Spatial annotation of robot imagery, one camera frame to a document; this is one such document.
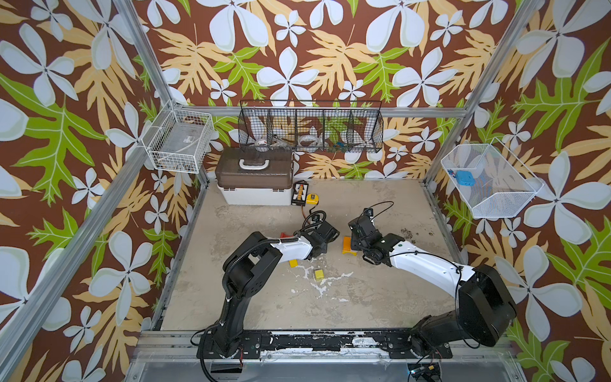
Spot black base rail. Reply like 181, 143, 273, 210
233, 329, 453, 360

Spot yellow tape measure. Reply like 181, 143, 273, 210
305, 194, 320, 205

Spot blue object in basket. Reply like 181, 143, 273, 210
454, 170, 476, 187

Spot black charging board yellow connectors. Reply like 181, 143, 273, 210
291, 180, 309, 207

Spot white wire basket right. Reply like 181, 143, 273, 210
442, 138, 544, 220

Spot white wire basket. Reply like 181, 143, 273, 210
143, 102, 215, 174
442, 138, 544, 220

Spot aluminium corner frame post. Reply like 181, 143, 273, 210
423, 0, 541, 186

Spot white wire basket left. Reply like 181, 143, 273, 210
143, 102, 215, 174

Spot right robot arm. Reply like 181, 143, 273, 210
348, 214, 517, 357

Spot brown lid white toolbox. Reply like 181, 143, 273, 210
215, 147, 293, 206

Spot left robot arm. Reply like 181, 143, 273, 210
197, 221, 340, 360

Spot orange wooden block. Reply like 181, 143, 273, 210
342, 237, 353, 251

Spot yellow-green small cube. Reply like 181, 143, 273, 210
314, 269, 325, 282

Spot black wire wall basket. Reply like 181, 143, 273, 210
237, 100, 384, 153

